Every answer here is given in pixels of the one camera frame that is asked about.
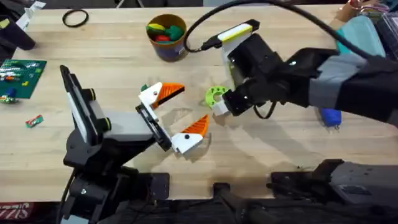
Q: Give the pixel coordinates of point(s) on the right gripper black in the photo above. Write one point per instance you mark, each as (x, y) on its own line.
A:
(264, 77)

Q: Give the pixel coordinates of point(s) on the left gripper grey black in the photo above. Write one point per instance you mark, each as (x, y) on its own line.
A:
(127, 126)

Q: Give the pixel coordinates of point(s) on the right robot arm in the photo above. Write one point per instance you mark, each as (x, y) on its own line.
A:
(357, 90)

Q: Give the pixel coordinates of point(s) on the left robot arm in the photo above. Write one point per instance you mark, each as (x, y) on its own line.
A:
(93, 193)

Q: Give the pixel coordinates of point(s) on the green toy vegetable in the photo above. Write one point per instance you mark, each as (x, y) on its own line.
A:
(144, 88)

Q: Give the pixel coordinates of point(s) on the blue electric screwdriver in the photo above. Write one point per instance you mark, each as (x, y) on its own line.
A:
(330, 116)

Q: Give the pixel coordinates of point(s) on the green disc with holes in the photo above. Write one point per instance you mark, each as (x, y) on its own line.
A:
(212, 95)

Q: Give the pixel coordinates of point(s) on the right wrist upright plate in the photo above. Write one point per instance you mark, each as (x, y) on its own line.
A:
(233, 46)

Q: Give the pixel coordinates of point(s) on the tub with toy vegetables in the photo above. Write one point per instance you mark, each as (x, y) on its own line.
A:
(168, 40)

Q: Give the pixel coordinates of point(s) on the left wrist upright black plate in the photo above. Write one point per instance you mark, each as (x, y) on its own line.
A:
(77, 102)

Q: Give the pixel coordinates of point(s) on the small red green toy block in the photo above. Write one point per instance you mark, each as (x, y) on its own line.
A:
(34, 121)

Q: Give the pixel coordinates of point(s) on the green board with toy blocks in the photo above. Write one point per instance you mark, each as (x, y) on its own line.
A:
(21, 77)

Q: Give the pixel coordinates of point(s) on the teal box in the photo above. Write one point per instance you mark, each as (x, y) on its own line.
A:
(362, 35)

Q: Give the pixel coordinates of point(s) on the small loose toy blocks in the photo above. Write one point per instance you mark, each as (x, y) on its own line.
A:
(7, 99)

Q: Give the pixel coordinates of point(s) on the white box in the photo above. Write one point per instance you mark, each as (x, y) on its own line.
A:
(29, 14)

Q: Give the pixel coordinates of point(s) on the black bag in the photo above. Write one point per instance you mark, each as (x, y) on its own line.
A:
(14, 35)

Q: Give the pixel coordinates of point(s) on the heap of colourful items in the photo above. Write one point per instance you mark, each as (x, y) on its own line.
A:
(370, 7)

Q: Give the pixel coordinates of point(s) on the red label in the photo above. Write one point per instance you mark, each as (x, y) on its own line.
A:
(15, 211)

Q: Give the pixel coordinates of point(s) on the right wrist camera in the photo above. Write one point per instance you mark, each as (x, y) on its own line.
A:
(236, 32)

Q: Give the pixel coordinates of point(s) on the black rail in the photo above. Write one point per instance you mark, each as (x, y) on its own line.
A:
(248, 213)

